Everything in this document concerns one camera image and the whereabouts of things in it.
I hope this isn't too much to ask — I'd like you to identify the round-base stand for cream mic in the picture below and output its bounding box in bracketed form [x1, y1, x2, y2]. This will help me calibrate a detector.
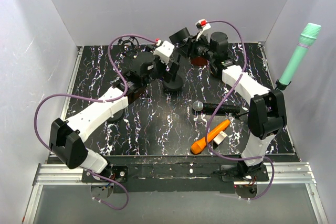
[162, 53, 184, 91]

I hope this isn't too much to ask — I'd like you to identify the small white blue box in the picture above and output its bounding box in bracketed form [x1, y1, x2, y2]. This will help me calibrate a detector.
[213, 131, 227, 145]

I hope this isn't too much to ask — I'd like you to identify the brown metronome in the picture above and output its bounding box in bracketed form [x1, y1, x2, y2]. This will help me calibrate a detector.
[191, 57, 207, 67]

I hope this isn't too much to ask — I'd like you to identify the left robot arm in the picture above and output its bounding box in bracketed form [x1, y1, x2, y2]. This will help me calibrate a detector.
[49, 50, 172, 182]

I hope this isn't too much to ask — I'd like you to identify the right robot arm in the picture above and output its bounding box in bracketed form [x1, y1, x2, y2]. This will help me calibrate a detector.
[169, 28, 287, 181]

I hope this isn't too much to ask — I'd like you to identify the tripod stand for green mic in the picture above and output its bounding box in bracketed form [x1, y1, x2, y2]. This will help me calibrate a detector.
[232, 78, 287, 118]

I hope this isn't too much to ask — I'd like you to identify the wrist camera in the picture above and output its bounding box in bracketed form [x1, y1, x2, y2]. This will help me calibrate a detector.
[153, 40, 175, 65]
[195, 19, 211, 41]

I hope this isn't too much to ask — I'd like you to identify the black silver-mesh microphone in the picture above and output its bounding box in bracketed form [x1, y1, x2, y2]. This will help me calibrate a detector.
[192, 101, 240, 114]

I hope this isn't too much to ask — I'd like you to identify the aluminium rail frame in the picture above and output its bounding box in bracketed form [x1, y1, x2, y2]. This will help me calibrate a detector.
[22, 45, 329, 224]

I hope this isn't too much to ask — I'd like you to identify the tripod shock-mount mic stand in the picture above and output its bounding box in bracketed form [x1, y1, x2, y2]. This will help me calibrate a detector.
[118, 36, 140, 58]

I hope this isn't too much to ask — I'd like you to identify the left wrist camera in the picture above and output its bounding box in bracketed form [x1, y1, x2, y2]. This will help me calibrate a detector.
[153, 40, 175, 65]

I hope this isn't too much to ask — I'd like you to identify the green microphone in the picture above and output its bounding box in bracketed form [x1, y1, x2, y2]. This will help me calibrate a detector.
[276, 23, 321, 91]

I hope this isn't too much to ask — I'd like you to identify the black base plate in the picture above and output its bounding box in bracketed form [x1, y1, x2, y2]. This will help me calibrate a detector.
[47, 154, 300, 193]

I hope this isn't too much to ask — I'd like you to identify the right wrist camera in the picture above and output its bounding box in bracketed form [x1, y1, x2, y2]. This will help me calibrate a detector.
[195, 19, 211, 41]

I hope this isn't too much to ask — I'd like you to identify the orange microphone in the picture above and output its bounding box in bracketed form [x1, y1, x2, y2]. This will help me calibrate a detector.
[191, 120, 230, 155]

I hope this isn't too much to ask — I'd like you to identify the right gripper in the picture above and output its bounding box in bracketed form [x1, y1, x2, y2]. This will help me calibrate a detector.
[175, 32, 215, 62]

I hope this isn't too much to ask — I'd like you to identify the short round-base mic stand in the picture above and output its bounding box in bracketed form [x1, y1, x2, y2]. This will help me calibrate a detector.
[106, 110, 125, 124]

